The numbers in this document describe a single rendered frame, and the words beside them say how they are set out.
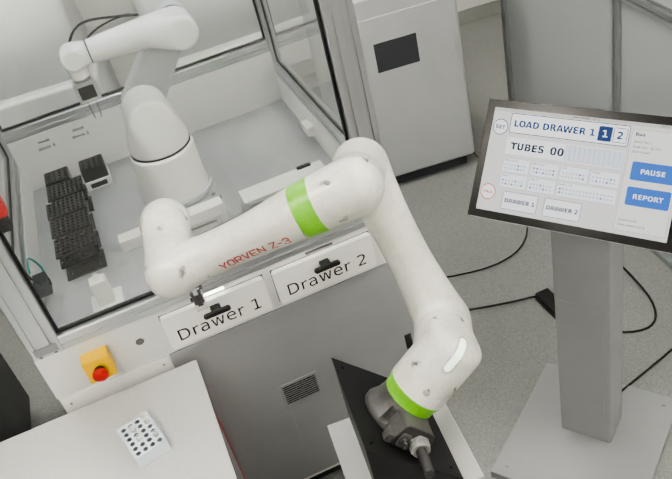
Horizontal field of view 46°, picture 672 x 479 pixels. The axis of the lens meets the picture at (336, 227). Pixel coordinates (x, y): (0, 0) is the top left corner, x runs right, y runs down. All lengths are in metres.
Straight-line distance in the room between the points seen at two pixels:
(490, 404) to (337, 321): 0.80
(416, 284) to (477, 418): 1.19
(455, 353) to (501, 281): 1.75
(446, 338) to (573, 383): 1.01
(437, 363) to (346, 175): 0.43
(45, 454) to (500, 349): 1.67
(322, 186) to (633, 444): 1.58
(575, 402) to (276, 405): 0.94
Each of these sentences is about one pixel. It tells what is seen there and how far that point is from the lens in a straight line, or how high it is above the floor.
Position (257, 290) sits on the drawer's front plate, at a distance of 2.12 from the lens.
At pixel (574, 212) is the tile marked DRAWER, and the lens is 2.01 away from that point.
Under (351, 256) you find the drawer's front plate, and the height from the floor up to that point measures 0.88.
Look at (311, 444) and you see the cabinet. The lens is 2.61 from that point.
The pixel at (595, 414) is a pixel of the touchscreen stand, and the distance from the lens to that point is 2.64.
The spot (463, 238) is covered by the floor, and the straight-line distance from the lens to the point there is 3.58.
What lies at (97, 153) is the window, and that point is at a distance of 1.88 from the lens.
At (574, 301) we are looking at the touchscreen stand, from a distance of 2.32.
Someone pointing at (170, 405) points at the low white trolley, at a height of 0.76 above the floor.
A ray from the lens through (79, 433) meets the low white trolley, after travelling 2.18.
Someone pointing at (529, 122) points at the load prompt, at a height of 1.16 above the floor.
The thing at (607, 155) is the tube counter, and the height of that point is 1.12.
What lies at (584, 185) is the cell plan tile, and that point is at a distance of 2.01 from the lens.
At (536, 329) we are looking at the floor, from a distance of 3.12.
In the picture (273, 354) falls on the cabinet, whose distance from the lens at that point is 2.30.
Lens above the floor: 2.22
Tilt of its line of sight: 36 degrees down
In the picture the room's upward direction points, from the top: 15 degrees counter-clockwise
